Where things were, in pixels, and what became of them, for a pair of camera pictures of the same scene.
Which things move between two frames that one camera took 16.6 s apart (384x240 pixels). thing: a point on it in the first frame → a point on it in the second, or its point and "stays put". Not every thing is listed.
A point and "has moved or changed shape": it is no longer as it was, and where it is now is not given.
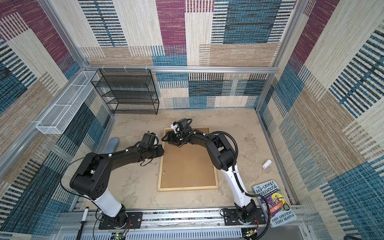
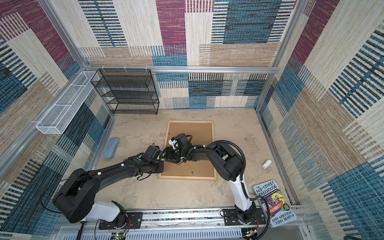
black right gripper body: [175, 138] → [175, 155]
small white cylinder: [267, 164] stays put
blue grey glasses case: [112, 145] stays put
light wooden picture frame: [161, 172] → [213, 138]
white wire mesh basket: [57, 118] stays put
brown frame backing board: [189, 166] has moved or changed shape
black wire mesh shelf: [128, 91] stays put
